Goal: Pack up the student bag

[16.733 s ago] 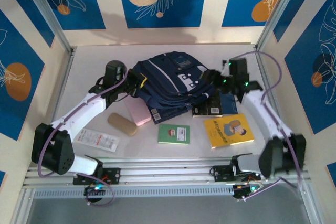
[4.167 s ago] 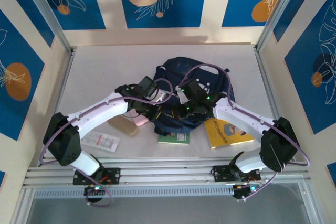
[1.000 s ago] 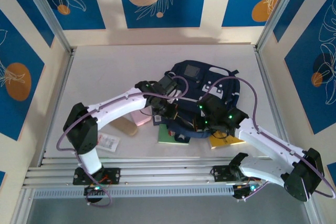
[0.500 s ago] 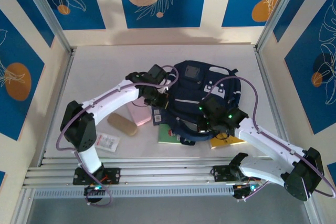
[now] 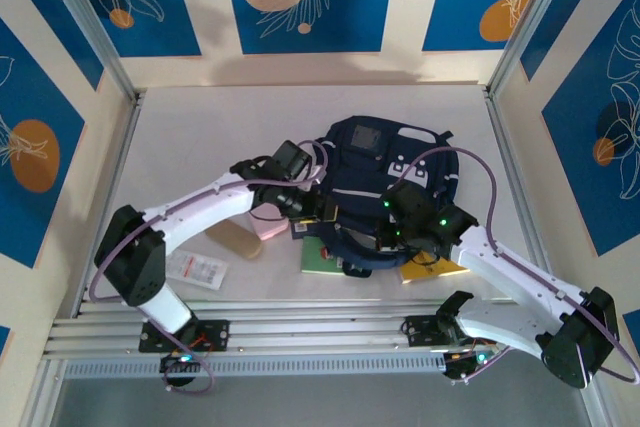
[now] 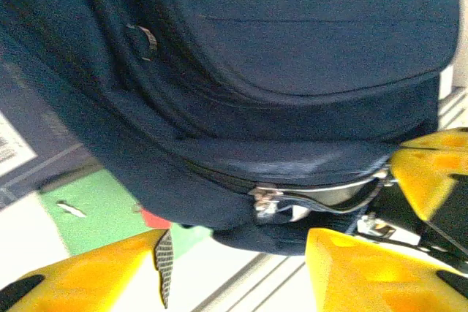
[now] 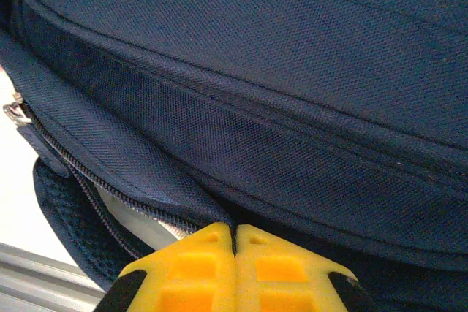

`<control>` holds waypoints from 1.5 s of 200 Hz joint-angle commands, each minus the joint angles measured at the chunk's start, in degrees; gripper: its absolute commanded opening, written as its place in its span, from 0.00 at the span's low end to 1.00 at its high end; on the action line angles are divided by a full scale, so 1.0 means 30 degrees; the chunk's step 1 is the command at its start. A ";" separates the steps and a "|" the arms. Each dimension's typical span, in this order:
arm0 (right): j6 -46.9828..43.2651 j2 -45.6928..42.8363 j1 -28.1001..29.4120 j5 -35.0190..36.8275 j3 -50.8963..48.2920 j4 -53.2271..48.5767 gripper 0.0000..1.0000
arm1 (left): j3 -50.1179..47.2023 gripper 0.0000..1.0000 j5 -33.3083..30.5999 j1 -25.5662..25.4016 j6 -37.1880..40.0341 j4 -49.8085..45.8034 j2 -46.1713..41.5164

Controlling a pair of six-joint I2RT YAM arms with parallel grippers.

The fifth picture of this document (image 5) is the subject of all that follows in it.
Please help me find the blue poster beige circle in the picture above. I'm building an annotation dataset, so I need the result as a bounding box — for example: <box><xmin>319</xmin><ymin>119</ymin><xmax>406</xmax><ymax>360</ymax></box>
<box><xmin>221</xmin><ymin>0</ymin><xmax>399</xmax><ymax>55</ymax></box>

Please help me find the yellow book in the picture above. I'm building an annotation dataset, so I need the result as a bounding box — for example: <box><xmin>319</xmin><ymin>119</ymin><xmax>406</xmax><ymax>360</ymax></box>
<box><xmin>398</xmin><ymin>251</ymin><xmax>472</xmax><ymax>286</ymax></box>

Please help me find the blue poster white flower outline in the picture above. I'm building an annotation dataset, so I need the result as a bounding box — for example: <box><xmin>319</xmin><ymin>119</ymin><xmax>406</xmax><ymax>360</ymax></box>
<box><xmin>63</xmin><ymin>0</ymin><xmax>202</xmax><ymax>58</ymax></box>

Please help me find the aluminium rail frame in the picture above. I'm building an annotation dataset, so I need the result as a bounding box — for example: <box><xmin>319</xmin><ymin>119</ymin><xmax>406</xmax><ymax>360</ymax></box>
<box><xmin>42</xmin><ymin>298</ymin><xmax>594</xmax><ymax>362</ymax></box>

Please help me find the dark book with text cover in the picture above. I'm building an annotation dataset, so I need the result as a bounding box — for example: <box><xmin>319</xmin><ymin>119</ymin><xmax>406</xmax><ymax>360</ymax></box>
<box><xmin>289</xmin><ymin>216</ymin><xmax>321</xmax><ymax>239</ymax></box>

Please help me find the aluminium frame post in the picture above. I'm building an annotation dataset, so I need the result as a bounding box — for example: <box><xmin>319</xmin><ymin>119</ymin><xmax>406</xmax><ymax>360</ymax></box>
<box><xmin>34</xmin><ymin>0</ymin><xmax>142</xmax><ymax>106</ymax></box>
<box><xmin>569</xmin><ymin>346</ymin><xmax>621</xmax><ymax>427</ymax></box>
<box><xmin>485</xmin><ymin>0</ymin><xmax>584</xmax><ymax>98</ymax></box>
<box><xmin>19</xmin><ymin>357</ymin><xmax>66</xmax><ymax>427</ymax></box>

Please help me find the white plastic packet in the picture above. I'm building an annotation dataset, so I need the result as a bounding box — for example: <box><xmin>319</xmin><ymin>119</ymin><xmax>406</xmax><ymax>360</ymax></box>
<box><xmin>164</xmin><ymin>249</ymin><xmax>229</xmax><ymax>291</ymax></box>

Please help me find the tan glasses case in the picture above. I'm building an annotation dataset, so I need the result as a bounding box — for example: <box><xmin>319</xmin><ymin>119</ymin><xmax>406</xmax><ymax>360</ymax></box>
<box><xmin>206</xmin><ymin>219</ymin><xmax>262</xmax><ymax>261</ymax></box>

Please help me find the aluminium lower frame post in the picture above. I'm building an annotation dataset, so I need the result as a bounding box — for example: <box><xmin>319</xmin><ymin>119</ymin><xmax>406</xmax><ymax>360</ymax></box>
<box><xmin>19</xmin><ymin>357</ymin><xmax>66</xmax><ymax>427</ymax></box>
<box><xmin>569</xmin><ymin>346</ymin><xmax>621</xmax><ymax>427</ymax></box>

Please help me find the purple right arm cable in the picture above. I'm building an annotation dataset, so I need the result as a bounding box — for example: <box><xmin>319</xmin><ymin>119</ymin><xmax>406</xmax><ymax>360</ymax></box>
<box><xmin>392</xmin><ymin>146</ymin><xmax>640</xmax><ymax>388</ymax></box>

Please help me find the pink pencil case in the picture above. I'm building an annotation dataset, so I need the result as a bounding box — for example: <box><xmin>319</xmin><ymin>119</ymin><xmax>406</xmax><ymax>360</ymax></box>
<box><xmin>248</xmin><ymin>204</ymin><xmax>289</xmax><ymax>241</ymax></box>

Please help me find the aluminium table side rail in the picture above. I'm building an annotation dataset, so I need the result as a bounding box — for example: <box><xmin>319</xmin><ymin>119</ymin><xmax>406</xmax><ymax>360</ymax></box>
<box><xmin>483</xmin><ymin>89</ymin><xmax>564</xmax><ymax>308</ymax></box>
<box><xmin>69</xmin><ymin>91</ymin><xmax>146</xmax><ymax>319</ymax></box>

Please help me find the black base electronics board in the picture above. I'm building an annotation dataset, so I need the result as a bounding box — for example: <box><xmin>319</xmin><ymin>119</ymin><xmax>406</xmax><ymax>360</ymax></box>
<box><xmin>159</xmin><ymin>351</ymin><xmax>202</xmax><ymax>374</ymax></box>
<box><xmin>442</xmin><ymin>345</ymin><xmax>502</xmax><ymax>381</ymax></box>

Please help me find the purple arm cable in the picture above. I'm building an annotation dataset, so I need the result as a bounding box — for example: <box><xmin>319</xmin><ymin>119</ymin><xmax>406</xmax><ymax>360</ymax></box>
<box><xmin>392</xmin><ymin>146</ymin><xmax>640</xmax><ymax>388</ymax></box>
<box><xmin>88</xmin><ymin>139</ymin><xmax>331</xmax><ymax>396</ymax></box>

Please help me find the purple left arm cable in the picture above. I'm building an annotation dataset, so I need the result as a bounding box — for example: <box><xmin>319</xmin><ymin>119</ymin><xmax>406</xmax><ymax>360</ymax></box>
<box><xmin>88</xmin><ymin>139</ymin><xmax>331</xmax><ymax>396</ymax></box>

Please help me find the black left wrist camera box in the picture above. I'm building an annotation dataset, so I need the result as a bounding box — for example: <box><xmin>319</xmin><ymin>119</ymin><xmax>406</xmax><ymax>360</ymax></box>
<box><xmin>272</xmin><ymin>140</ymin><xmax>312</xmax><ymax>181</ymax></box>

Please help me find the navy blue student backpack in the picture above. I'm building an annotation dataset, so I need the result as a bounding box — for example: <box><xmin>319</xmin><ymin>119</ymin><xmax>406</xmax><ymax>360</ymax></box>
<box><xmin>299</xmin><ymin>115</ymin><xmax>461</xmax><ymax>279</ymax></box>

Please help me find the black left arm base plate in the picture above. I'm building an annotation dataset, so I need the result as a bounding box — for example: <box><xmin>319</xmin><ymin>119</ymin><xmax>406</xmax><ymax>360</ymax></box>
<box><xmin>138</xmin><ymin>319</ymin><xmax>231</xmax><ymax>354</ymax></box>

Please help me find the small green book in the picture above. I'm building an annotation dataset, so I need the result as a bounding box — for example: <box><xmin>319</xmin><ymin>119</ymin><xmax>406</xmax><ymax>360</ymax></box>
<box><xmin>300</xmin><ymin>235</ymin><xmax>351</xmax><ymax>277</ymax></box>

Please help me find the blue poster dark circle flower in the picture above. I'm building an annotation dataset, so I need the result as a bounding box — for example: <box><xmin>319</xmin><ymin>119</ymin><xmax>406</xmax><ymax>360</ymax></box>
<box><xmin>542</xmin><ymin>0</ymin><xmax>640</xmax><ymax>257</ymax></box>

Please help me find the grey slotted cable duct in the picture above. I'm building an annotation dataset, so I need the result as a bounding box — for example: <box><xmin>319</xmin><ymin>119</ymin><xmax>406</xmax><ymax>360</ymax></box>
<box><xmin>62</xmin><ymin>355</ymin><xmax>447</xmax><ymax>381</ymax></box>

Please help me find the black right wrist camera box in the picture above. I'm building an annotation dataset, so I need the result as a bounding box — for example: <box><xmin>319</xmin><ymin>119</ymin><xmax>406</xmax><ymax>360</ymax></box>
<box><xmin>383</xmin><ymin>182</ymin><xmax>426</xmax><ymax>221</ymax></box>

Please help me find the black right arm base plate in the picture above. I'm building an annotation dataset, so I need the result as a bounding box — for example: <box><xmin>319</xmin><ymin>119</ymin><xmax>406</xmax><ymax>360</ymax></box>
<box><xmin>403</xmin><ymin>314</ymin><xmax>496</xmax><ymax>348</ymax></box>

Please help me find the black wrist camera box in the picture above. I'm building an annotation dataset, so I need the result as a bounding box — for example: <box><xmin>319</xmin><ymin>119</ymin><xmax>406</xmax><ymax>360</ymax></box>
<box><xmin>272</xmin><ymin>140</ymin><xmax>312</xmax><ymax>181</ymax></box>
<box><xmin>383</xmin><ymin>182</ymin><xmax>426</xmax><ymax>221</ymax></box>

